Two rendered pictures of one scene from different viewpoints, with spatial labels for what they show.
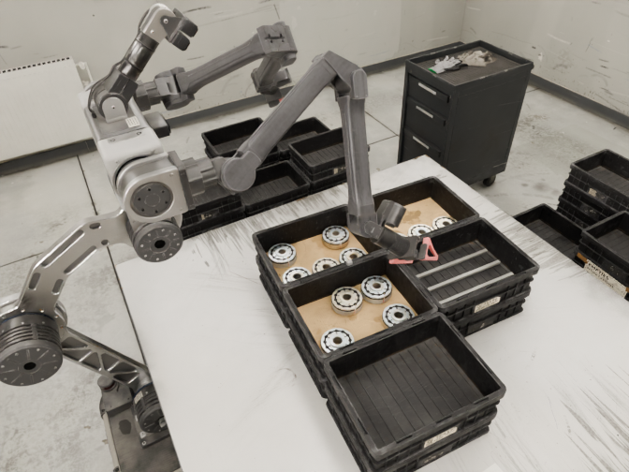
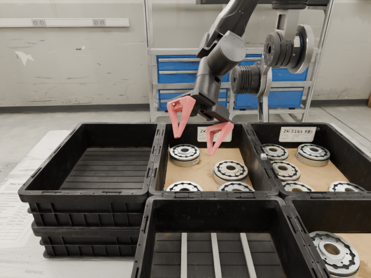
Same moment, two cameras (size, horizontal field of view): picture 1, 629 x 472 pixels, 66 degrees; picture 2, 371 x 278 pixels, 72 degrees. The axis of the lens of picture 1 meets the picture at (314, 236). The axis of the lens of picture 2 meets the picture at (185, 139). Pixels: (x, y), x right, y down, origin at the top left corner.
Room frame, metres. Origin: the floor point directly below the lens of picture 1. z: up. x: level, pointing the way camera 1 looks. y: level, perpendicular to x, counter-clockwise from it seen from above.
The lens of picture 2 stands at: (1.19, -0.75, 1.31)
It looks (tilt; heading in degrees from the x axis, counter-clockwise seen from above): 28 degrees down; 113
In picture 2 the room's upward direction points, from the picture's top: straight up
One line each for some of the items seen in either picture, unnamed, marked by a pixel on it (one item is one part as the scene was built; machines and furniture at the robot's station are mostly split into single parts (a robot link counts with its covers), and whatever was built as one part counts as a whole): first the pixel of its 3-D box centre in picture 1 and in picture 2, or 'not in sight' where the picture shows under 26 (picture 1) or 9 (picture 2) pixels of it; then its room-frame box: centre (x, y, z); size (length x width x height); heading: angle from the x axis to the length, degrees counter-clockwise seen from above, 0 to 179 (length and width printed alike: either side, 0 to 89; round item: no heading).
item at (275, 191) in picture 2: (358, 301); (207, 153); (1.00, -0.13, 0.92); 0.40 x 0.30 x 0.02; 113
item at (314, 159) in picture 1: (329, 177); not in sight; (2.48, -0.11, 0.37); 0.40 x 0.30 x 0.45; 117
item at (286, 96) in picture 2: not in sight; (271, 82); (0.99, 1.97, 0.60); 0.72 x 0.03 x 0.56; 27
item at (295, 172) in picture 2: (326, 268); (282, 170); (1.21, -0.04, 0.86); 0.10 x 0.10 x 0.01
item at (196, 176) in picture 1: (195, 176); not in sight; (0.95, 0.27, 1.45); 0.09 x 0.08 x 0.12; 27
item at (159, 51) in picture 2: not in sight; (234, 51); (0.62, 1.81, 0.91); 1.70 x 0.10 x 0.05; 27
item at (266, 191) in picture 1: (270, 204); not in sight; (2.30, 0.25, 0.31); 0.40 x 0.30 x 0.34; 117
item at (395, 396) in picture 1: (410, 387); (108, 167); (0.72, -0.24, 0.87); 0.40 x 0.30 x 0.11; 113
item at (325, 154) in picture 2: (282, 253); (313, 151); (1.30, 0.12, 0.86); 0.10 x 0.10 x 0.01
